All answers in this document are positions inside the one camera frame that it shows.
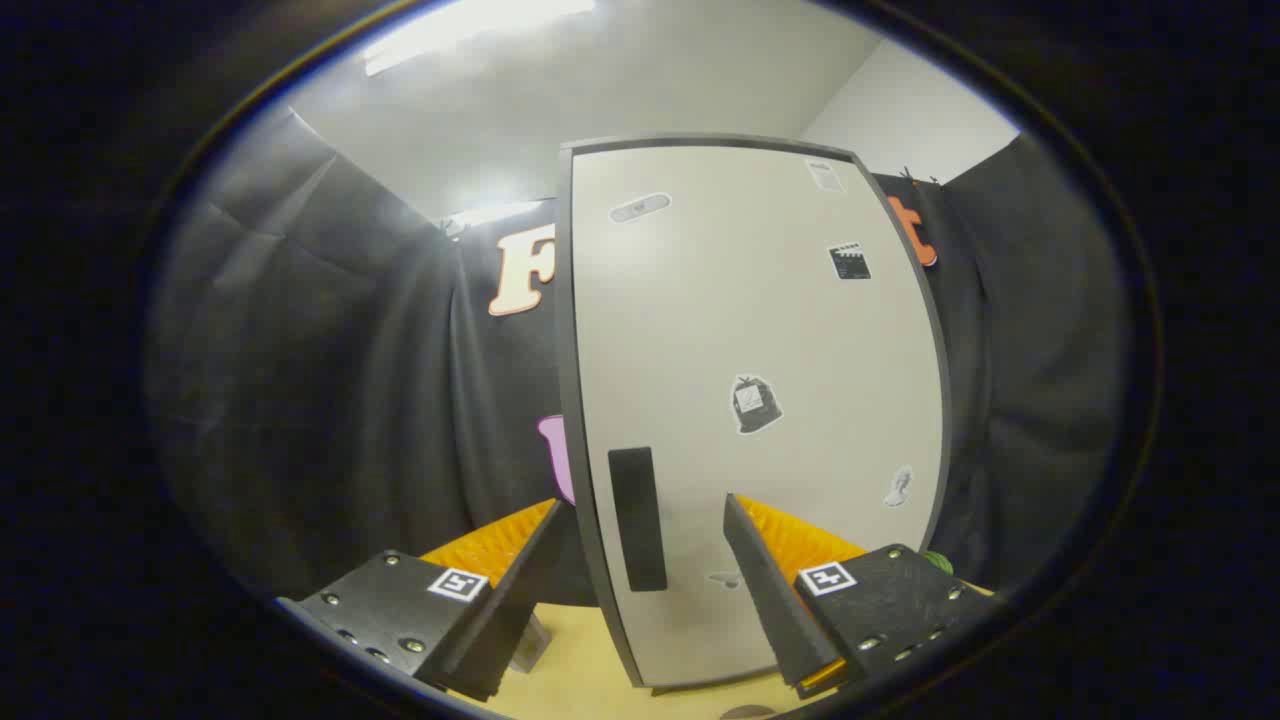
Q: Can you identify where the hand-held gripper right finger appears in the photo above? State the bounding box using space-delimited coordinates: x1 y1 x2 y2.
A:
722 492 1001 699

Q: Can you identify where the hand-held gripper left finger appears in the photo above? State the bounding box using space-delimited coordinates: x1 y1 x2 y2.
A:
275 497 566 703

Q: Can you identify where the black door handle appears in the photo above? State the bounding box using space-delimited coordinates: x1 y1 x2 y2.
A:
608 447 668 593

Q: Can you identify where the grey shoe cabinet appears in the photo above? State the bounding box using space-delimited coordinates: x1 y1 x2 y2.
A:
555 133 953 691

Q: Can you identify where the beige shoe cabinet door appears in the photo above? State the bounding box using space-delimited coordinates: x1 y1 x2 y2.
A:
570 145 946 687

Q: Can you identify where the black backdrop cloth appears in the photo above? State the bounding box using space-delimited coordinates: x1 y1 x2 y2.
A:
145 105 1131 611

